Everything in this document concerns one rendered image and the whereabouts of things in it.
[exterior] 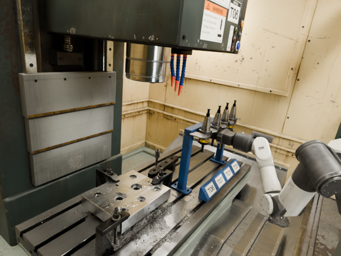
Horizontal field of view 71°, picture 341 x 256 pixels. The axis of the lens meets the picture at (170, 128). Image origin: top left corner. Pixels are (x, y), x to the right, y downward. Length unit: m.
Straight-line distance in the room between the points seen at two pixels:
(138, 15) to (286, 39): 1.14
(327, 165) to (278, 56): 1.02
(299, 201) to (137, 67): 0.71
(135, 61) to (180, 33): 0.22
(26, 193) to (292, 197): 1.12
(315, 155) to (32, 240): 0.97
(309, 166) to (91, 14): 0.85
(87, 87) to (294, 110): 1.26
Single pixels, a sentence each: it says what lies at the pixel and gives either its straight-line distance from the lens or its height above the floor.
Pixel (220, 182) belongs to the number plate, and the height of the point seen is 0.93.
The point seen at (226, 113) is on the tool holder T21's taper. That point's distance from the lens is 1.30.
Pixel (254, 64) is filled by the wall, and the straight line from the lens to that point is 1.75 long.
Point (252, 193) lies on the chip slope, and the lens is 1.68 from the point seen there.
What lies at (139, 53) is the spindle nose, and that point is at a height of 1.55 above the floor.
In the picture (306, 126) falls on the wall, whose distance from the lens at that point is 1.73.
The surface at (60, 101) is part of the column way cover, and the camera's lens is 1.20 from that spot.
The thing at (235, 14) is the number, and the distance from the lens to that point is 0.98.
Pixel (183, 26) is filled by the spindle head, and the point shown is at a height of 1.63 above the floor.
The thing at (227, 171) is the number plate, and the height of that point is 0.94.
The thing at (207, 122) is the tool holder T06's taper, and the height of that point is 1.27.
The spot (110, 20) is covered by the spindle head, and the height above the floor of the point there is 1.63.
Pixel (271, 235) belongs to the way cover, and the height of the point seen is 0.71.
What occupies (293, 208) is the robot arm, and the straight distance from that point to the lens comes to 0.98.
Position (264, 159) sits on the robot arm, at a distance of 1.10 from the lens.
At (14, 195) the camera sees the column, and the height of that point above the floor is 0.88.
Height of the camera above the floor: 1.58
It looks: 19 degrees down
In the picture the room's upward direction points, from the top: 6 degrees clockwise
